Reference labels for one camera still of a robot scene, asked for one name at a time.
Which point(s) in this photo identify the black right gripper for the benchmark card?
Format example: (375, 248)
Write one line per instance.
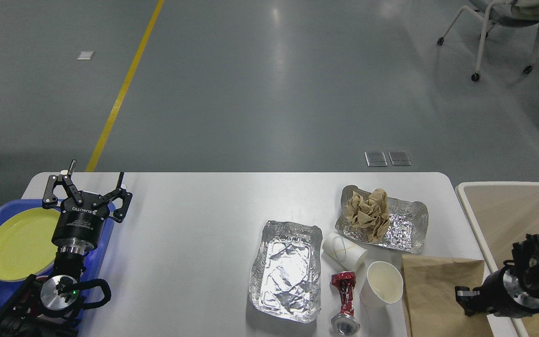
(501, 295)

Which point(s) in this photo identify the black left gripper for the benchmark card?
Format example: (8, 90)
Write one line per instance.
(82, 224)

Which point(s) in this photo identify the brown paper sheet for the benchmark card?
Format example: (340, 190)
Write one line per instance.
(430, 294)

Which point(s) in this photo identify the yellow plastic plate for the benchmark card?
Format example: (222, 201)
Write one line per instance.
(25, 244)

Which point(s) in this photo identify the small foil tray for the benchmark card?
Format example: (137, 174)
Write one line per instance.
(408, 228)

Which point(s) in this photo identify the large foil tray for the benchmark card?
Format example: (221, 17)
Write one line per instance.
(286, 273)

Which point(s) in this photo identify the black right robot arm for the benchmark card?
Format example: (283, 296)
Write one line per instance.
(525, 260)

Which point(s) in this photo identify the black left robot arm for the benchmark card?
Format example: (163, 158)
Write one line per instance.
(51, 306)

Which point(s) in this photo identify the crushed white paper cup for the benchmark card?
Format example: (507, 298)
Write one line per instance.
(383, 285)

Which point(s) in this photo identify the beige plastic bin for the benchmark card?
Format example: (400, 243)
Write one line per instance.
(501, 214)

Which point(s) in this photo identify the crushed red can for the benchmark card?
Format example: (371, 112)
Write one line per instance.
(344, 322)

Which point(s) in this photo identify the lying white paper cup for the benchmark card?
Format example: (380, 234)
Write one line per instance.
(344, 251)

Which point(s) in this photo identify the right floor socket plate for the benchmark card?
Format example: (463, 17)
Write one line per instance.
(400, 158)

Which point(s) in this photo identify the floor socket plate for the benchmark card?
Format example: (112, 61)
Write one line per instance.
(400, 158)
(376, 159)

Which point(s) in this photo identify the left floor socket plate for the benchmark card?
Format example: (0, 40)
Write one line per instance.
(376, 159)

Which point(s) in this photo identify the white office chair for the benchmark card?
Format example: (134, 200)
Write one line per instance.
(491, 13)

